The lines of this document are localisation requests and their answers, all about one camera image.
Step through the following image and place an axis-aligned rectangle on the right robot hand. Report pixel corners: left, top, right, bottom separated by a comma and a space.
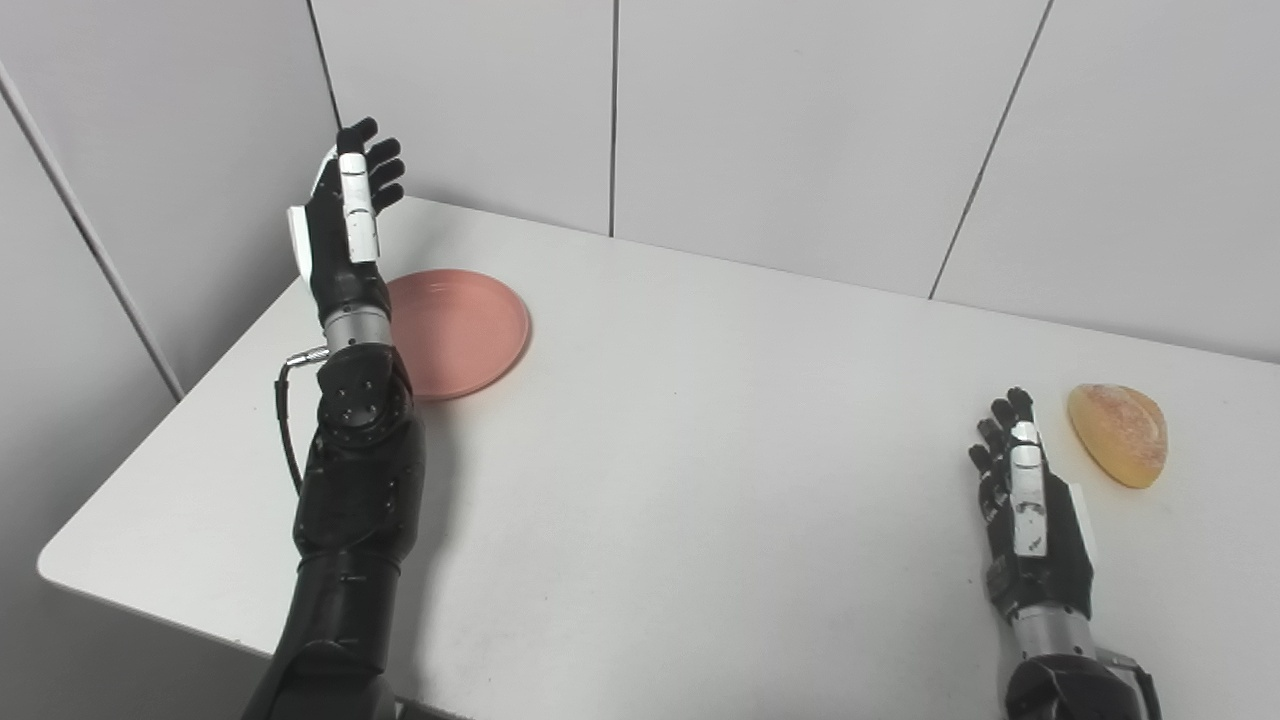
968, 387, 1098, 621

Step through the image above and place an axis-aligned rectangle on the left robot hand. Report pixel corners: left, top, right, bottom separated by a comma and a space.
288, 118, 407, 323

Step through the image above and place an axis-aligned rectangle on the golden bread roll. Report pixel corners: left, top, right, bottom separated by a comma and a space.
1066, 383, 1169, 490

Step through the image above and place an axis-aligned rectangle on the pink plate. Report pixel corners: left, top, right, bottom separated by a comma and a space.
386, 269, 532, 402

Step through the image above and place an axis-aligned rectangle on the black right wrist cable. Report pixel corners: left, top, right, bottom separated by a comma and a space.
1098, 648, 1163, 720

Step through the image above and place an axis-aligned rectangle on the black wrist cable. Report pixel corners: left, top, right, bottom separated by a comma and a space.
277, 345, 331, 498
1098, 648, 1163, 720

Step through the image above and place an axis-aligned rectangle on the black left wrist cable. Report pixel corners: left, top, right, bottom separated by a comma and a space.
277, 345, 331, 498

